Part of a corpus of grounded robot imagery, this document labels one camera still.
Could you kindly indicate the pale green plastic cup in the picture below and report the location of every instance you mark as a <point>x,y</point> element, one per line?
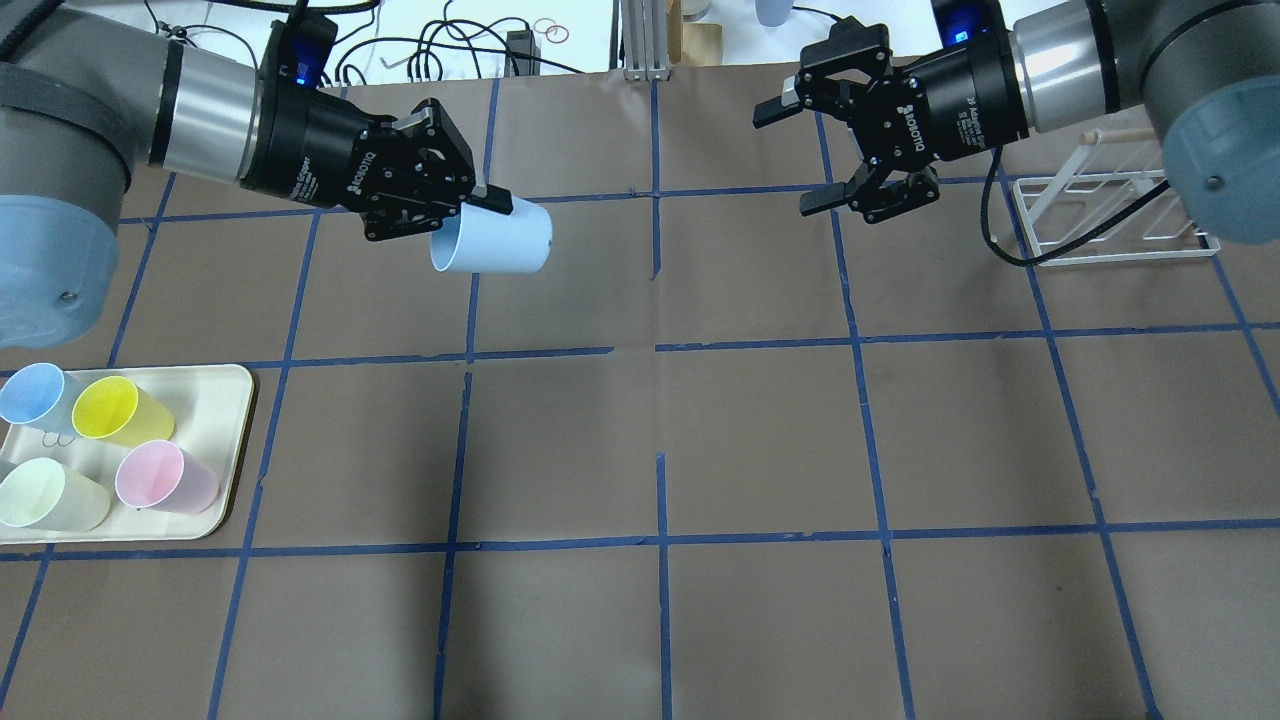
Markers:
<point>42,494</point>

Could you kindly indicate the wooden stand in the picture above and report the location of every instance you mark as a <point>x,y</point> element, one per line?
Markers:
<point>692,41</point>

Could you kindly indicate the pink plastic cup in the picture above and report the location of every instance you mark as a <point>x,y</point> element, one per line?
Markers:
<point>161,476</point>

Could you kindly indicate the pale blue plastic cup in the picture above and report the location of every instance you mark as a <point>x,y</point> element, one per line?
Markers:
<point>485,241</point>

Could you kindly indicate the aluminium frame post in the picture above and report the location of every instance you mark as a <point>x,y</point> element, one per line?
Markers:
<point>643,40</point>

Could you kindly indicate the yellow plastic cup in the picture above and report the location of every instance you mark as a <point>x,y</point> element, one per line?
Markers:
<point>116,410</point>

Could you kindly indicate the white wire cup rack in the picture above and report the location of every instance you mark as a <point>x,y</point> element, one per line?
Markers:
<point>1082,213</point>

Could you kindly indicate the black usb hub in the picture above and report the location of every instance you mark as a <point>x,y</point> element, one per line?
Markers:
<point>523,54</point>

